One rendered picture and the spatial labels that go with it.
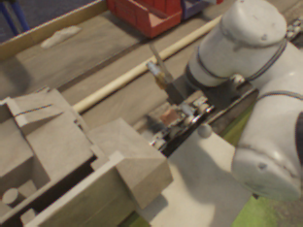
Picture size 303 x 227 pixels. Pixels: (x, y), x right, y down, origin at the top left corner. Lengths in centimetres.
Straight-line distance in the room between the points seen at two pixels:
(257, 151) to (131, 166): 22
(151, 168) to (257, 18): 30
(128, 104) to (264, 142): 57
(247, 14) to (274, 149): 19
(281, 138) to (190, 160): 37
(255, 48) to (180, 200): 39
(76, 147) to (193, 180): 30
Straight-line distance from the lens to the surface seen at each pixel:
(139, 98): 81
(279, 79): 39
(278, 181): 29
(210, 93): 48
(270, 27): 37
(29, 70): 104
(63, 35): 112
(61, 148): 51
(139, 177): 44
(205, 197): 61
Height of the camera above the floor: 137
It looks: 53 degrees down
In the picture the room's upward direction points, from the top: 2 degrees counter-clockwise
